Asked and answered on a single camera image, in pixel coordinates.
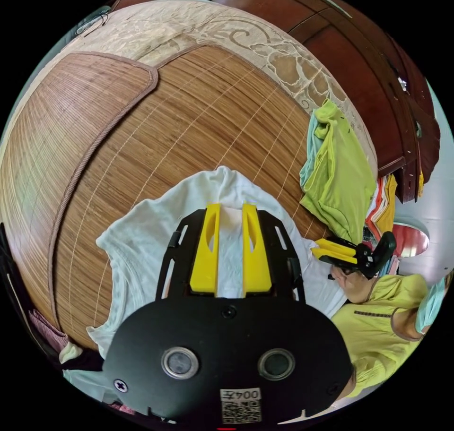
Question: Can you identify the white t-shirt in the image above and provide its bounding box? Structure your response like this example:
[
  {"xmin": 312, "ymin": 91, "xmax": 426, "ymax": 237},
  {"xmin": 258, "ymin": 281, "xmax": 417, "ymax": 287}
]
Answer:
[{"xmin": 86, "ymin": 165, "xmax": 350, "ymax": 362}]

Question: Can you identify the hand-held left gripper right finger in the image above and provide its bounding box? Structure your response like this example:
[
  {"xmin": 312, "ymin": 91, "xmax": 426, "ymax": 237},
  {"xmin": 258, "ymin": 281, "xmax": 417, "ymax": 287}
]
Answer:
[{"xmin": 242, "ymin": 202, "xmax": 273, "ymax": 293}]

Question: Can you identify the red round stool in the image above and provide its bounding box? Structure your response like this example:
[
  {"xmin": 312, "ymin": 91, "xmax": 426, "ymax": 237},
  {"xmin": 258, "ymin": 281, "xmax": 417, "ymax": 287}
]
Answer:
[{"xmin": 391, "ymin": 224, "xmax": 431, "ymax": 259}]

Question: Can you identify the bed with woven mat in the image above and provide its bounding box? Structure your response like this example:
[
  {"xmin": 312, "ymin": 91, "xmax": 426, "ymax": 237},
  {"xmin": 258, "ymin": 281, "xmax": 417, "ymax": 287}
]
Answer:
[{"xmin": 0, "ymin": 0, "xmax": 379, "ymax": 354}]

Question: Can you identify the dark wooden headboard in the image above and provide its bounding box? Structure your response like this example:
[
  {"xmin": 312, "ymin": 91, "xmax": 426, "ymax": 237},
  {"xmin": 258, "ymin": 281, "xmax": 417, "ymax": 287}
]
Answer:
[{"xmin": 110, "ymin": 0, "xmax": 443, "ymax": 205}]

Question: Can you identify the pile of clothes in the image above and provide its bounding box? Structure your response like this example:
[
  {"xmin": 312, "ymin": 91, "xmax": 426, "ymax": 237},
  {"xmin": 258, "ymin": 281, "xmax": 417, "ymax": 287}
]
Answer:
[
  {"xmin": 299, "ymin": 99, "xmax": 378, "ymax": 242},
  {"xmin": 364, "ymin": 173, "xmax": 399, "ymax": 234}
]

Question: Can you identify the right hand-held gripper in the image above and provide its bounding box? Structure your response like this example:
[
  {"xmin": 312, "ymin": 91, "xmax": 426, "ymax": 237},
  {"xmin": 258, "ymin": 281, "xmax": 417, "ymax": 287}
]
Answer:
[{"xmin": 310, "ymin": 237, "xmax": 382, "ymax": 280}]

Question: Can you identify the person's right hand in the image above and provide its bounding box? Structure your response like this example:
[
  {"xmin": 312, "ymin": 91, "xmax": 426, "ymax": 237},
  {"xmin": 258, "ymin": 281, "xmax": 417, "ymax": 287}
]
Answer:
[{"xmin": 328, "ymin": 265, "xmax": 374, "ymax": 305}]

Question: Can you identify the pink striped cloth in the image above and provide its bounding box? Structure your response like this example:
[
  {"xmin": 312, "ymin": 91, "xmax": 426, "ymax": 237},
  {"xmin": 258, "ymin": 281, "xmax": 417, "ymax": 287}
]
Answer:
[{"xmin": 28, "ymin": 309, "xmax": 70, "ymax": 356}]

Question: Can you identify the person's body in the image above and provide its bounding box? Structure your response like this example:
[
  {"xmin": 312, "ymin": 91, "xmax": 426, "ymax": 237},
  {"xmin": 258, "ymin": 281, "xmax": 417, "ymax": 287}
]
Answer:
[{"xmin": 332, "ymin": 270, "xmax": 454, "ymax": 400}]

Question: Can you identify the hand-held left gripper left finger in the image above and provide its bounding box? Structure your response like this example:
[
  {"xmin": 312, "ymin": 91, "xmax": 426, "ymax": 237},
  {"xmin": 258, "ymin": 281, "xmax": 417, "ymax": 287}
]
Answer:
[{"xmin": 189, "ymin": 203, "xmax": 221, "ymax": 294}]

